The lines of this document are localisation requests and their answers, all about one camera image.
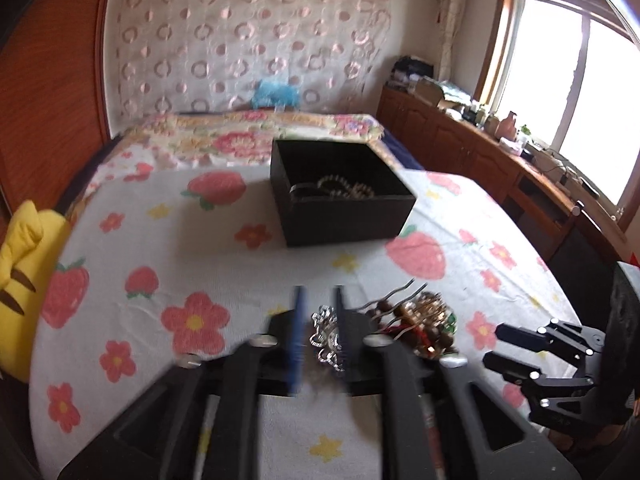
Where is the dark bag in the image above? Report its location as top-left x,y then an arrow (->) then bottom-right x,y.
389,55 -> 437,95

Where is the brown wooden bead bracelet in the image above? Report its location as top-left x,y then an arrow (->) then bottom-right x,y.
361,299 -> 418,343

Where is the silver ornate brooch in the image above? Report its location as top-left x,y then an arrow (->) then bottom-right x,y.
309,304 -> 352,377

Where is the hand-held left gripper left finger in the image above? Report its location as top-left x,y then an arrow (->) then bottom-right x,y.
57,286 -> 306,480

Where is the pink bottle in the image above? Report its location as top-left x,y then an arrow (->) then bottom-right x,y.
497,111 -> 519,139

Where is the floral quilt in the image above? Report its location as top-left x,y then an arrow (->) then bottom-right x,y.
75,110 -> 387,221

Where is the silver bangle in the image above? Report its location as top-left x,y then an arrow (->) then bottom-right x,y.
290,183 -> 327,202

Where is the patterned window curtain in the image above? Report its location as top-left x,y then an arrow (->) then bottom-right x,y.
434,0 -> 476,86

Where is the window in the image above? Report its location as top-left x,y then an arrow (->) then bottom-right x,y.
474,0 -> 640,233

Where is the wooden cabinet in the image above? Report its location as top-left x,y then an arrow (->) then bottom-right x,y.
376,84 -> 640,273

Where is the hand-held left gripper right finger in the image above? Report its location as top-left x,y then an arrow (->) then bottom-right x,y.
333,286 -> 584,480

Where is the yellow plush pillow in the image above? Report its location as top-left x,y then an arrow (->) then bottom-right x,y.
0,200 -> 73,385

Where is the white device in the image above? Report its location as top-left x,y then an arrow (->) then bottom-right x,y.
529,144 -> 577,182

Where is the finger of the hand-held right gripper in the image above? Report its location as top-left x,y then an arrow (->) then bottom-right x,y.
482,351 -> 598,425
495,319 -> 607,358

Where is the wooden headboard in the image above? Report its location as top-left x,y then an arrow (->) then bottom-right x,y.
0,0 -> 126,221

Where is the black jewelry box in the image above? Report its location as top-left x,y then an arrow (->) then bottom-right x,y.
270,138 -> 418,248

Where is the white curtain with pink rings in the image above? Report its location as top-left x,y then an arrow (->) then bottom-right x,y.
102,0 -> 441,136

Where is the pearl bead bracelet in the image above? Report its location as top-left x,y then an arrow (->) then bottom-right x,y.
317,174 -> 377,201

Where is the blue plush toy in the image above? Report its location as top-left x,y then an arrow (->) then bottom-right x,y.
250,78 -> 303,110

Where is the gold jewelled hair comb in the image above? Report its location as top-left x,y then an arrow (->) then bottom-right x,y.
392,277 -> 460,360

